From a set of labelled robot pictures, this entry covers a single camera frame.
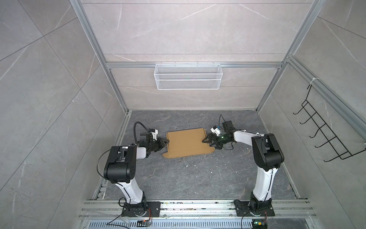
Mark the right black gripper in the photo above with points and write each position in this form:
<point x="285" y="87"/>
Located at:
<point x="211" y="136"/>

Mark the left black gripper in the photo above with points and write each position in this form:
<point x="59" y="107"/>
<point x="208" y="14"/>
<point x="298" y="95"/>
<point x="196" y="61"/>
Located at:
<point x="161" y="143"/>

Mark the brown cardboard box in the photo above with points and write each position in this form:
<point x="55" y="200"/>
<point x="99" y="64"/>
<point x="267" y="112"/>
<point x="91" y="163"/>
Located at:
<point x="187" y="143"/>

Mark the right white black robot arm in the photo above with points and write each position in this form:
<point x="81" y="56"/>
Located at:
<point x="268" y="157"/>

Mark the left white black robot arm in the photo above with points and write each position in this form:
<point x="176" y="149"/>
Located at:
<point x="120" y="169"/>

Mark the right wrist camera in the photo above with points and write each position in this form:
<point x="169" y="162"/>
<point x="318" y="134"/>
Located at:
<point x="226" y="127"/>

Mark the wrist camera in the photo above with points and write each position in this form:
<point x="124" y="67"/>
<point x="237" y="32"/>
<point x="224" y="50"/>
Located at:
<point x="226" y="127"/>
<point x="149" y="136"/>

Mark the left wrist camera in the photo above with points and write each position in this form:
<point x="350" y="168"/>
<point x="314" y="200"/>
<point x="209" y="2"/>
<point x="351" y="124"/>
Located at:
<point x="149" y="136"/>

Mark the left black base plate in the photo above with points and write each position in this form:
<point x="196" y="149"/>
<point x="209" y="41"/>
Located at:
<point x="150" y="208"/>

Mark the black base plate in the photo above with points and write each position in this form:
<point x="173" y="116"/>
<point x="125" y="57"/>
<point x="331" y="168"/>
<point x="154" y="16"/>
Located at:
<point x="241" y="210"/>
<point x="150" y="208"/>

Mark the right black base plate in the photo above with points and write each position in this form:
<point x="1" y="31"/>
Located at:
<point x="241" y="210"/>

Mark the white wire mesh basket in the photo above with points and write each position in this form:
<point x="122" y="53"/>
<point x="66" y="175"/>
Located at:
<point x="188" y="76"/>

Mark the white cable duct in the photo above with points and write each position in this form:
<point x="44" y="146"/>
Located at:
<point x="174" y="224"/>

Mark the aluminium mounting rail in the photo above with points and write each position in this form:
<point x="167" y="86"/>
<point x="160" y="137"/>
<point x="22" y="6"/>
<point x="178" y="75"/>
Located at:
<point x="199" y="209"/>

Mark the black wire hook rack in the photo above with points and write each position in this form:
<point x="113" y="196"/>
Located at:
<point x="324" y="129"/>

